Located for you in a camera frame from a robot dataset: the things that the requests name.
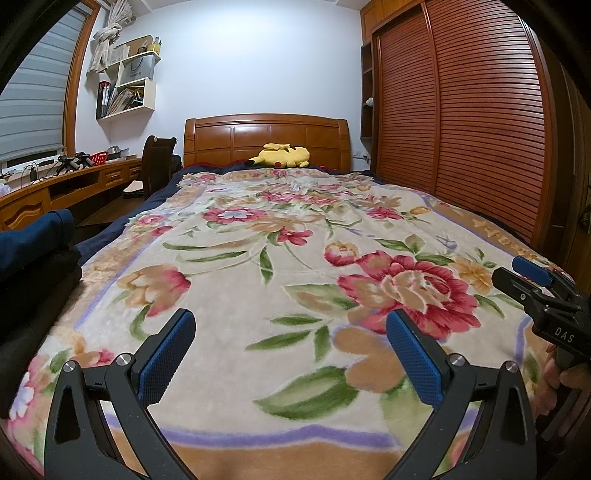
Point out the tied beige curtain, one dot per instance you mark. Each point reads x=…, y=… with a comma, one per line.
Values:
x=101, y=46

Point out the grey metal pot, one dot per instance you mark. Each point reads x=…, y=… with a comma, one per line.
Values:
x=114, y=153

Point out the red basket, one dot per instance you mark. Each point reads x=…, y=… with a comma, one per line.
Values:
x=99, y=158

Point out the wooden bed headboard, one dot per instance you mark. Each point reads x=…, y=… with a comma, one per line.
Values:
x=221, y=138

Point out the wooden louvered wardrobe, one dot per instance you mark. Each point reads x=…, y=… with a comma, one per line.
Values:
x=461, y=115

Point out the blue suit jacket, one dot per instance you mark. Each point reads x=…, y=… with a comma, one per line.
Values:
x=37, y=235

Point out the row of books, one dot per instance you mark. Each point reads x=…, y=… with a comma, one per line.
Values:
x=124, y=101

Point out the white wall socket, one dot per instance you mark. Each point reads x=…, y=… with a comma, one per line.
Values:
x=361, y=155

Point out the floral blanket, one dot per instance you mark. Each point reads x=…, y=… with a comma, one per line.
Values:
x=277, y=230

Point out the person's right hand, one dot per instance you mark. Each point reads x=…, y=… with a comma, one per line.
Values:
x=572, y=383

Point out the black binders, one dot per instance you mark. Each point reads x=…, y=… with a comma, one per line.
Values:
x=102, y=99

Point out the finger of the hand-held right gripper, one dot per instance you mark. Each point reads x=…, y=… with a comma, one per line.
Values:
x=531, y=270
x=515, y=288

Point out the grey window blind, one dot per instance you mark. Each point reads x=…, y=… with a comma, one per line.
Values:
x=32, y=106

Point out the white wall shelf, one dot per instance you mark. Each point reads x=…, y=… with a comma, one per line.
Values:
x=150, y=94

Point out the wooden desk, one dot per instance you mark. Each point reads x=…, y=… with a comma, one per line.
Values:
x=27, y=203

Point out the wooden window frame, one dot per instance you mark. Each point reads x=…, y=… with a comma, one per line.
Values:
x=76, y=92

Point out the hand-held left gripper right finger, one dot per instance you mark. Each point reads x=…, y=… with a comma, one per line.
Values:
x=413, y=360

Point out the yellow plush toy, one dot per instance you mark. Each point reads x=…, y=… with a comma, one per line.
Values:
x=281, y=157

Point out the brown cardboard box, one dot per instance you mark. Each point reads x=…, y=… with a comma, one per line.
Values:
x=131, y=46

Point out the white paper bag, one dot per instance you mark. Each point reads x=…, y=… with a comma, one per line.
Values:
x=136, y=69

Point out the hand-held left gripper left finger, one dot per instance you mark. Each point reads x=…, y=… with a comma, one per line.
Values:
x=168, y=355

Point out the dark office chair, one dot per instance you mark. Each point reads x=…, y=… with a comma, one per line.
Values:
x=157, y=161

